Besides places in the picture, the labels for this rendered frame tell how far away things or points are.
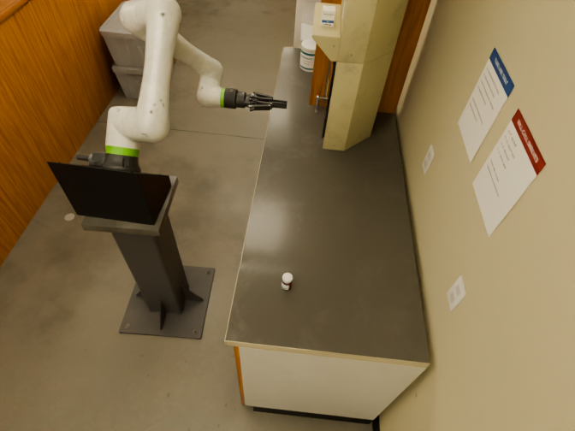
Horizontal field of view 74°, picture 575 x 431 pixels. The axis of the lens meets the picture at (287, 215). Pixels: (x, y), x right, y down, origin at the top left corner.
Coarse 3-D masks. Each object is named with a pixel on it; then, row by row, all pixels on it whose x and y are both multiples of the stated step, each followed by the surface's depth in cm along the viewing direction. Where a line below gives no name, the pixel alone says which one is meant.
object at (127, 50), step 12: (108, 24) 325; (120, 24) 327; (108, 36) 320; (120, 36) 319; (132, 36) 318; (108, 48) 331; (120, 48) 330; (132, 48) 329; (144, 48) 328; (120, 60) 340; (132, 60) 338; (144, 60) 337
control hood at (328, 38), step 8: (320, 8) 169; (336, 8) 170; (320, 16) 163; (336, 16) 164; (320, 24) 159; (336, 24) 160; (312, 32) 154; (320, 32) 154; (328, 32) 154; (336, 32) 155; (320, 40) 154; (328, 40) 153; (336, 40) 153; (328, 48) 156; (336, 48) 155; (328, 56) 159; (336, 56) 158
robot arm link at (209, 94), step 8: (200, 80) 182; (208, 80) 180; (216, 80) 182; (200, 88) 180; (208, 88) 179; (216, 88) 181; (224, 88) 182; (200, 96) 180; (208, 96) 179; (216, 96) 180; (200, 104) 184; (208, 104) 182; (216, 104) 182
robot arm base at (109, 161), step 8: (96, 152) 152; (88, 160) 155; (96, 160) 152; (104, 160) 150; (112, 160) 148; (120, 160) 148; (128, 160) 150; (136, 160) 154; (112, 168) 147; (120, 168) 148; (128, 168) 149; (136, 168) 152
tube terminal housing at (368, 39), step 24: (360, 0) 141; (384, 0) 143; (360, 24) 147; (384, 24) 152; (360, 48) 154; (384, 48) 162; (336, 72) 163; (360, 72) 162; (384, 72) 174; (336, 96) 172; (360, 96) 173; (336, 120) 182; (360, 120) 187; (336, 144) 193
